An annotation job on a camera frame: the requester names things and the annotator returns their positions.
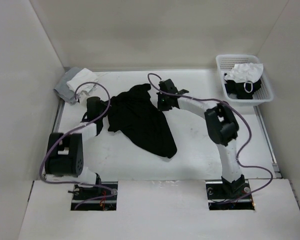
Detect folded grey tank top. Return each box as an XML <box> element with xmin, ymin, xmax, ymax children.
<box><xmin>53</xmin><ymin>67</ymin><xmax>83</xmax><ymax>105</ymax></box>

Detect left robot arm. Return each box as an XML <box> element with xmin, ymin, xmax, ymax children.
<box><xmin>39</xmin><ymin>96</ymin><xmax>110</xmax><ymax>200</ymax></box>

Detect white plastic basket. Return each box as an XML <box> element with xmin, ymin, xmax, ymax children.
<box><xmin>215</xmin><ymin>54</ymin><xmax>274</xmax><ymax>107</ymax></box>

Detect black clothes in basket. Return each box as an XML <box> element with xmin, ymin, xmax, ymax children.
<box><xmin>225</xmin><ymin>79</ymin><xmax>262</xmax><ymax>100</ymax></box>

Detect black tank top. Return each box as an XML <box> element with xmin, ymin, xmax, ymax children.
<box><xmin>107</xmin><ymin>83</ymin><xmax>177</xmax><ymax>159</ymax></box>

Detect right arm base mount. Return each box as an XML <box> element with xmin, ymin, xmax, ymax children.
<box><xmin>205</xmin><ymin>175</ymin><xmax>255</xmax><ymax>211</ymax></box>

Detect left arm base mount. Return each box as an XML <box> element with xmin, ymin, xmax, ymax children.
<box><xmin>68</xmin><ymin>182</ymin><xmax>118</xmax><ymax>212</ymax></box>

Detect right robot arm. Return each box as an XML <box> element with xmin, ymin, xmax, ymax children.
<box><xmin>157</xmin><ymin>79</ymin><xmax>245</xmax><ymax>199</ymax></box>

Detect white tank top in basket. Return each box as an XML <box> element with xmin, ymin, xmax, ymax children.
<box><xmin>224</xmin><ymin>63</ymin><xmax>264</xmax><ymax>83</ymax></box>

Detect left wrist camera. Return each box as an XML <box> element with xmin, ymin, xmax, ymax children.
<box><xmin>78</xmin><ymin>91</ymin><xmax>90</xmax><ymax>103</ymax></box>

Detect folded white tank top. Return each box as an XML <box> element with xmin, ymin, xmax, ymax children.
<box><xmin>66</xmin><ymin>68</ymin><xmax>98</xmax><ymax>95</ymax></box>

